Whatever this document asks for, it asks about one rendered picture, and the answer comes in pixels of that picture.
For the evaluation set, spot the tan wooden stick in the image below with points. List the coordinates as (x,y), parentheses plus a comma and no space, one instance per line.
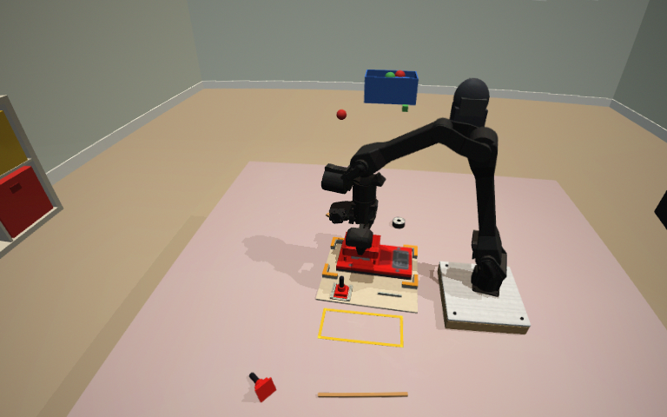
(345,395)

